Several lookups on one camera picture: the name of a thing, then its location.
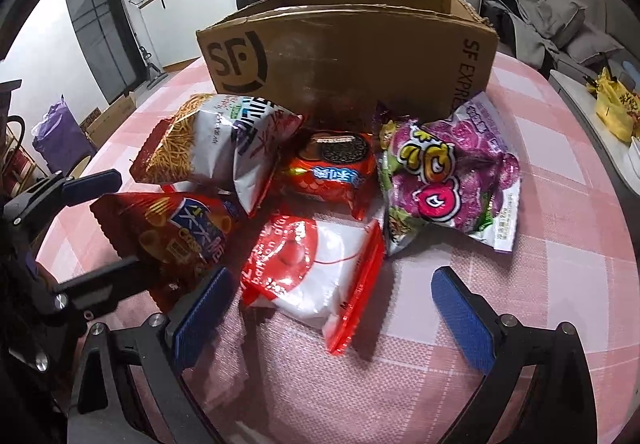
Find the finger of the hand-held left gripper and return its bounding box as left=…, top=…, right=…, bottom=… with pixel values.
left=0, top=169, right=122, bottom=245
left=42, top=254, right=156, bottom=320

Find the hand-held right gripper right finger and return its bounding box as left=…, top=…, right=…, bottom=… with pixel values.
left=431, top=266, right=598, bottom=444

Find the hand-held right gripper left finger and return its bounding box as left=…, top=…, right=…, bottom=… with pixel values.
left=70, top=266, right=238, bottom=444

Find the red corn ring snack bag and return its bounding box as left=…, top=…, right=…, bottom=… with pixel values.
left=90, top=191, right=246, bottom=315

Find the white orange noodle snack bag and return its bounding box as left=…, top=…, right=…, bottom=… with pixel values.
left=129, top=94, right=306, bottom=217

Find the white and red snack packet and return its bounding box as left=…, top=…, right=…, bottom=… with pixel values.
left=240, top=216, right=388, bottom=355

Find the purple candy bag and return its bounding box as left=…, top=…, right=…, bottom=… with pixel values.
left=375, top=91, right=522, bottom=257

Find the red cookie packet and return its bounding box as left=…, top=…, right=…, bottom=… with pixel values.
left=280, top=129, right=378, bottom=220

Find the brown cardboard box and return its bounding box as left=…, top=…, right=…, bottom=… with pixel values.
left=196, top=0, right=499, bottom=117

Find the floor cardboard box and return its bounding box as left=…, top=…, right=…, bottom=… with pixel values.
left=80, top=91, right=138, bottom=147

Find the pink checked tablecloth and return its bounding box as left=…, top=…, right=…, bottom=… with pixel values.
left=35, top=51, right=626, bottom=444

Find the stick vacuum cleaner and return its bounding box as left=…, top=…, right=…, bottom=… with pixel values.
left=131, top=31, right=168, bottom=90

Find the dark glass door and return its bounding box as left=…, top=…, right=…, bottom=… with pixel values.
left=62, top=0, right=151, bottom=105

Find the white lower kitchen cabinet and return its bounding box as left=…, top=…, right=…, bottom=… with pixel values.
left=139, top=0, right=236, bottom=70

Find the white coffee table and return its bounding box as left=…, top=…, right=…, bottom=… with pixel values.
left=548, top=69, right=640, bottom=205

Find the yellow plastic bag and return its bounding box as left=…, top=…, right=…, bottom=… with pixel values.
left=587, top=66, right=640, bottom=142

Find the grey pillow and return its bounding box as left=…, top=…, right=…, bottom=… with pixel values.
left=562, top=31, right=623, bottom=65

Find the grey sofa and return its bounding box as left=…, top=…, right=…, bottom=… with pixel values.
left=435, top=0, right=640, bottom=75

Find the grey clothing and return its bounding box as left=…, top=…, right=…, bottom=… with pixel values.
left=482, top=0, right=586, bottom=70

